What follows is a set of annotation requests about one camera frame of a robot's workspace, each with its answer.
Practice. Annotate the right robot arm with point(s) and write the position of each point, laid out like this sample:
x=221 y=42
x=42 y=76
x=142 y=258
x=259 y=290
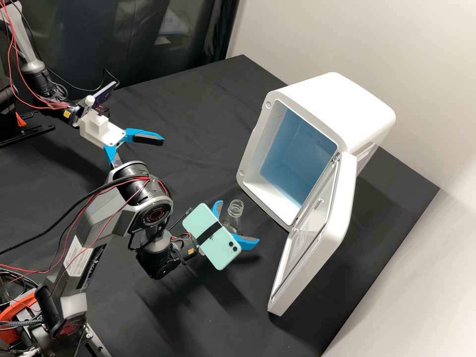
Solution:
x=100 y=223

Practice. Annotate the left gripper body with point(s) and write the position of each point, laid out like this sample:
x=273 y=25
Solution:
x=106 y=135

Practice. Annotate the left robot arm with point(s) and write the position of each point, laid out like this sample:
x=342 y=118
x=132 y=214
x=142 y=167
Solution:
x=35 y=68

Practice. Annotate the right wrist camera phone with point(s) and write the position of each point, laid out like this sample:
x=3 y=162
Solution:
x=214 y=236

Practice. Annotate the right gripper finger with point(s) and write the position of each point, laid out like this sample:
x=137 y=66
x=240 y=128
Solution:
x=218 y=207
x=250 y=243

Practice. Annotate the wrist camera phone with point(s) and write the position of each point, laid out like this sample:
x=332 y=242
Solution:
x=102 y=95
x=214 y=236

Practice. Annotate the clear flask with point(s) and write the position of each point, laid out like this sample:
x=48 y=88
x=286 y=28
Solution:
x=235 y=214

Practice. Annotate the white incubator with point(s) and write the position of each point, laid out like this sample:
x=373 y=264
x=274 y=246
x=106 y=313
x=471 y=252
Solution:
x=334 y=96

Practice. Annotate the incubator door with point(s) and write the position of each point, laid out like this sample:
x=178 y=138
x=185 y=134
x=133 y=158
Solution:
x=334 y=230

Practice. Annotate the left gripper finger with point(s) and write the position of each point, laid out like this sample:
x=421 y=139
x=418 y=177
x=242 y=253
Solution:
x=147 y=137
x=111 y=154

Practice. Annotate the left wrist camera phone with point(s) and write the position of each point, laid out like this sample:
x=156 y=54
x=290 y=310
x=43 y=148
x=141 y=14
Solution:
x=102 y=95

